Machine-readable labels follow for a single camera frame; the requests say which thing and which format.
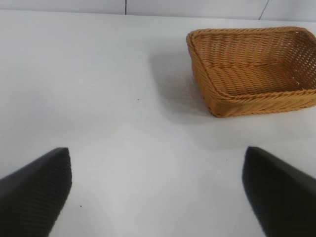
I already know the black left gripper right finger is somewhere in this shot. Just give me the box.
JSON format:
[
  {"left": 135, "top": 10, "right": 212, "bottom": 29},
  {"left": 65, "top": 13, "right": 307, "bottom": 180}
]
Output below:
[{"left": 241, "top": 146, "right": 316, "bottom": 237}]

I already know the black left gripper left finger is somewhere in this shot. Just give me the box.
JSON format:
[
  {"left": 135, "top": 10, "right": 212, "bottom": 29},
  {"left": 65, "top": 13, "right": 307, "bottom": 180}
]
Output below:
[{"left": 0, "top": 147, "right": 73, "bottom": 237}]

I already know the brown woven wicker basket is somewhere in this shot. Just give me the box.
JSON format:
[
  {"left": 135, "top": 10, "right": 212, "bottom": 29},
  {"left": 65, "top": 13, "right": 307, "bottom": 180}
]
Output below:
[{"left": 186, "top": 26, "right": 316, "bottom": 118}]

